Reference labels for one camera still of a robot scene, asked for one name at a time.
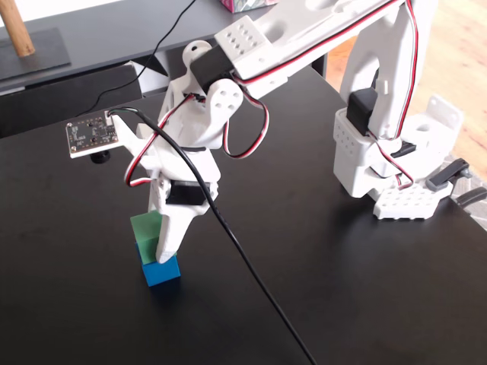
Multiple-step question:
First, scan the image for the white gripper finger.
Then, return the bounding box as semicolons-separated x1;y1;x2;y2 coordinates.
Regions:
147;177;171;217
154;206;205;265

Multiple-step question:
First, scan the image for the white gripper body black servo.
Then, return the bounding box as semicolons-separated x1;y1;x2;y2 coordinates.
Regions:
150;144;222;214

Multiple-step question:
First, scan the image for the green cube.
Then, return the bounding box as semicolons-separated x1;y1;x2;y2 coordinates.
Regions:
129;211;165;264

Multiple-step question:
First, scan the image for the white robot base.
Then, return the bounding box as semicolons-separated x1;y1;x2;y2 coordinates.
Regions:
333;94;465;222

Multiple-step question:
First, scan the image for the blue cube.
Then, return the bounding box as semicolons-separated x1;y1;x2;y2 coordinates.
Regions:
135;243;181;287

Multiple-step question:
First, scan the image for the white black patterned item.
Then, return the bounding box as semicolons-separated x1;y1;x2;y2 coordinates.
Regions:
129;51;170;96

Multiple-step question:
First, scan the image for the wide dark storage bin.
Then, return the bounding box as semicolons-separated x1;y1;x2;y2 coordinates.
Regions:
0;64;144;138

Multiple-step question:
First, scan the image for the grey shelf unit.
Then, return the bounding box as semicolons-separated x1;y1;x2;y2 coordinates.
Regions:
0;0;328;138

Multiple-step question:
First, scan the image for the pink teal patterned box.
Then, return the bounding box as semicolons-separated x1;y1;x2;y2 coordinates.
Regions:
217;0;281;14

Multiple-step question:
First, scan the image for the grey black table clamp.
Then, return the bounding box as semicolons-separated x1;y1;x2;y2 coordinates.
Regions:
425;157;473;193

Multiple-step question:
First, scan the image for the red white gripper servo cable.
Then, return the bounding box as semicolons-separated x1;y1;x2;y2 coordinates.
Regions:
124;93;195;188

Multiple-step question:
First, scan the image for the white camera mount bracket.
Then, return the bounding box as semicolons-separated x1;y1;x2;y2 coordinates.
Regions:
112;116;161;170

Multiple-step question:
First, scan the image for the red white arm servo cable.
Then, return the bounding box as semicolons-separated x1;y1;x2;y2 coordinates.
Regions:
223;0;419;191

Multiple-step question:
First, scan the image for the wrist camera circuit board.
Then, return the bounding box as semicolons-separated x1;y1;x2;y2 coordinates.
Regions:
65;113;125;165

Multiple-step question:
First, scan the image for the thin black cable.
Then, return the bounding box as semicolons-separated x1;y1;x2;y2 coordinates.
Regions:
75;0;197;118

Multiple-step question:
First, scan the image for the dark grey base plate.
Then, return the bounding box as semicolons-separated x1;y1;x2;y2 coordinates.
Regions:
0;27;72;81

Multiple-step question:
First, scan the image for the wooden post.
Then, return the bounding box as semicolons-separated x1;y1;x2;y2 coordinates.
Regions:
0;0;36;58

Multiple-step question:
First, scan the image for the black clamp handle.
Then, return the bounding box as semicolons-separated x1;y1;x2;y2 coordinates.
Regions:
454;188;487;209

